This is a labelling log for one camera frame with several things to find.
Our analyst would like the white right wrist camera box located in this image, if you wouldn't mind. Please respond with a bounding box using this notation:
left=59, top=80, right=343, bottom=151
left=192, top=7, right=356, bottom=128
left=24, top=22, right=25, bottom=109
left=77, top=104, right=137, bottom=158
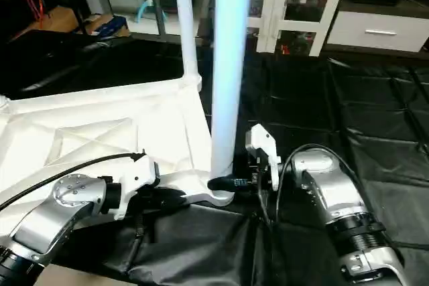
left=244, top=124, right=281, bottom=192

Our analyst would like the black work mat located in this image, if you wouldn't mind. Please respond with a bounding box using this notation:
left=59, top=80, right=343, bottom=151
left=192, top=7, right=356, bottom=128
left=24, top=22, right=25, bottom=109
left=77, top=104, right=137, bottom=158
left=0, top=31, right=429, bottom=286

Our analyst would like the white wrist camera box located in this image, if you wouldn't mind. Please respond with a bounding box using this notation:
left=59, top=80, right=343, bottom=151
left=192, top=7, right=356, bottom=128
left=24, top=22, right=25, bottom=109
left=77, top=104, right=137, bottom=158
left=244, top=124, right=281, bottom=192
left=111, top=153, right=160, bottom=221

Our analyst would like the white glass-door cabinet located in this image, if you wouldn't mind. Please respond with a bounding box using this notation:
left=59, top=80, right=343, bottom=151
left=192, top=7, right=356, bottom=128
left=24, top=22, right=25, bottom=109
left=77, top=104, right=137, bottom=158
left=241, top=0, right=353, bottom=56

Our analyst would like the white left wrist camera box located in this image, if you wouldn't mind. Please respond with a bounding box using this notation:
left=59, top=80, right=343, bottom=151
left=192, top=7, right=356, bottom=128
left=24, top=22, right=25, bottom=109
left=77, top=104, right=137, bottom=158
left=111, top=153, right=160, bottom=221

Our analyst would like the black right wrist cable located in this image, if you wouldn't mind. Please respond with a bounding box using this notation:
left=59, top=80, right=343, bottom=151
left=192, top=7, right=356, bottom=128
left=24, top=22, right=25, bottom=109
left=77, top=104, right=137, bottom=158
left=255, top=144, right=363, bottom=233

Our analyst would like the brown cardboard box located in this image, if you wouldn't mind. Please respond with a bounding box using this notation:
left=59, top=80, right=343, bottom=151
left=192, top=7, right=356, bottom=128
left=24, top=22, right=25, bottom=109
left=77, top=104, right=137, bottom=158
left=80, top=13, right=113, bottom=35

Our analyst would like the white plastic table top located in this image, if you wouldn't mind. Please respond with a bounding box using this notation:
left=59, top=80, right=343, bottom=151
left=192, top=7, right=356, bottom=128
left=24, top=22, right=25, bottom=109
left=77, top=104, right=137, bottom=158
left=0, top=75, right=235, bottom=223

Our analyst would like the blue plastic bag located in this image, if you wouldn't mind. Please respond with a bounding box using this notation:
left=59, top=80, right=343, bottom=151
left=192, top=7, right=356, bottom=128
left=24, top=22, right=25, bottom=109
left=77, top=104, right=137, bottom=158
left=97, top=17, right=131, bottom=39

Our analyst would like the white drawer unit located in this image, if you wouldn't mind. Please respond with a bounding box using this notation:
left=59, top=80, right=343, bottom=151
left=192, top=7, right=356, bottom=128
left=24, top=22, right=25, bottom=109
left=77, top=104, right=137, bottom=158
left=326, top=11, right=429, bottom=54

